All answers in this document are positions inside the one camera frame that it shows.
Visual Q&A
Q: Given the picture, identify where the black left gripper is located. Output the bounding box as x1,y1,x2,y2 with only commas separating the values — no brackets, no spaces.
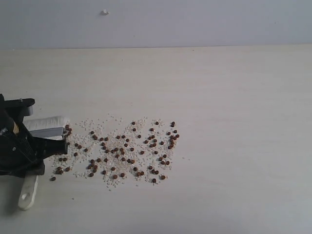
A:
0,94,68,178

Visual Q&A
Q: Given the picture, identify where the white paint brush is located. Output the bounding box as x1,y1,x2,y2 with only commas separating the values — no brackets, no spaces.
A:
18,116,70,211

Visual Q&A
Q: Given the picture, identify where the beans and rice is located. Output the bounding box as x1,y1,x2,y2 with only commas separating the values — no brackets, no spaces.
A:
47,115,191,190

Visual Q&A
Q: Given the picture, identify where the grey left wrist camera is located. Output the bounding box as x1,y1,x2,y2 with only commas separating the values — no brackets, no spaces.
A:
4,98,35,122

